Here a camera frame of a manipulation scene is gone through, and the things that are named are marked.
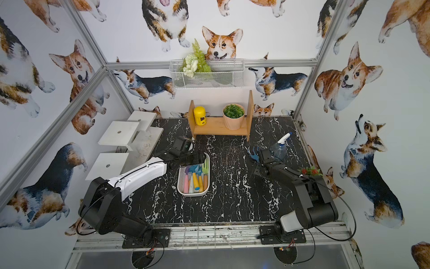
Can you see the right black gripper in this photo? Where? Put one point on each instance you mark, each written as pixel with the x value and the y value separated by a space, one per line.
pixel 261 167

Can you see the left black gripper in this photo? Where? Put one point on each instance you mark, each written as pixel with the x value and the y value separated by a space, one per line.
pixel 197 158

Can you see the teal rake yellow handle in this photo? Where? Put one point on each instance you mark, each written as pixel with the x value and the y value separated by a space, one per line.
pixel 194 176

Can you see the green fork wooden handle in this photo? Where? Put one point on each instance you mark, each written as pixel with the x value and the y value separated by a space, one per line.
pixel 205 170

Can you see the purple rake pink handle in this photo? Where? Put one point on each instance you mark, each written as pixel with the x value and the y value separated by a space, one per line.
pixel 186 180

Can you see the blue rake yellow handle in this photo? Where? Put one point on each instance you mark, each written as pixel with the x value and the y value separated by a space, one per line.
pixel 254 154

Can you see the blue fork yellow handle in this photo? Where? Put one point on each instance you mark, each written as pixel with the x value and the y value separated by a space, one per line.
pixel 200 179

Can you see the light blue fork grey handle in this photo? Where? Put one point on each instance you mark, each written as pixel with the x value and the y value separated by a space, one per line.
pixel 191 183

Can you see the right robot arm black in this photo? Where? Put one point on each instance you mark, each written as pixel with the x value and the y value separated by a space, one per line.
pixel 312 202

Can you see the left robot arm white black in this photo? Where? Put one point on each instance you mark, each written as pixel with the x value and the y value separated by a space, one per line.
pixel 102 204

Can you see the white plastic storage box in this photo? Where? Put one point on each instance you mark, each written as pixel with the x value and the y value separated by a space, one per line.
pixel 180 181

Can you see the clear blue spray bottle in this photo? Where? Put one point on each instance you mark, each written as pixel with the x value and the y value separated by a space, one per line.
pixel 279 149

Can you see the yellow canister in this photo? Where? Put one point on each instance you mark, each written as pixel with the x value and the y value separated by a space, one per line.
pixel 200 115

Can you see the wooden shelf rack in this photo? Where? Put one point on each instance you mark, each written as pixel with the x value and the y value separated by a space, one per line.
pixel 217 125

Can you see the green pot red flowers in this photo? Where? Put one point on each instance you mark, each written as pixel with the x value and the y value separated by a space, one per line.
pixel 310 171

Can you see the white stepped display stand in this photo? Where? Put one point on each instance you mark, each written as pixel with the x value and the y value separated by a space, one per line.
pixel 136 135

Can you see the pink pot green plant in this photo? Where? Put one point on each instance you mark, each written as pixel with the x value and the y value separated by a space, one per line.
pixel 233 116

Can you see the green fern white flowers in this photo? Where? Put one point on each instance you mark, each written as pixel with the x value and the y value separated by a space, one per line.
pixel 195 62

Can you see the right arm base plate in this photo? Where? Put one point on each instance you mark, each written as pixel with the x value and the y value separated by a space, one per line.
pixel 271 234

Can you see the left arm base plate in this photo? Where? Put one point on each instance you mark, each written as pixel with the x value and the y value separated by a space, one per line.
pixel 157 238

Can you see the white wire basket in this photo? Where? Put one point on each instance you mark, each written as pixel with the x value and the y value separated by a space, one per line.
pixel 224 74

